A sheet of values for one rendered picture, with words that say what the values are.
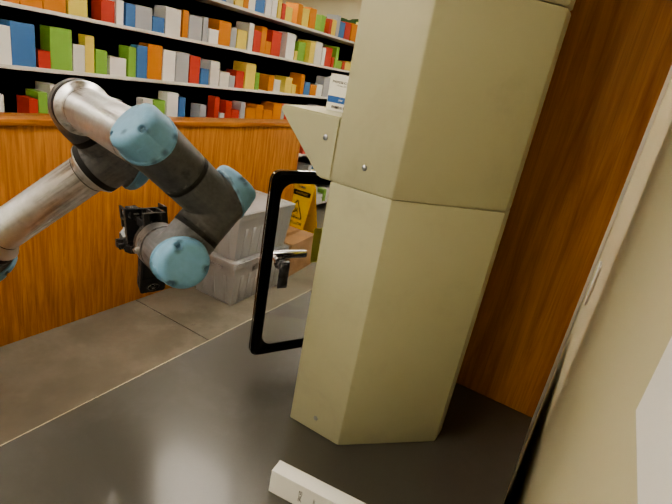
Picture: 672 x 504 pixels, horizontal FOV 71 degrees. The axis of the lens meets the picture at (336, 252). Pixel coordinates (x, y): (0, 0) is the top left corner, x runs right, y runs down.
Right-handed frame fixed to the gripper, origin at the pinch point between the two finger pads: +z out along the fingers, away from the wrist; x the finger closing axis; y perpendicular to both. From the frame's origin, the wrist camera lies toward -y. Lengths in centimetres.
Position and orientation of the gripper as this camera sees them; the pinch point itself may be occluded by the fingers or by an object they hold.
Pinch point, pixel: (132, 233)
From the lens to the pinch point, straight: 103.7
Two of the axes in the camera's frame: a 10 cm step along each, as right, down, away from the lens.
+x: -8.3, 1.2, -5.5
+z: -5.6, -2.2, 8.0
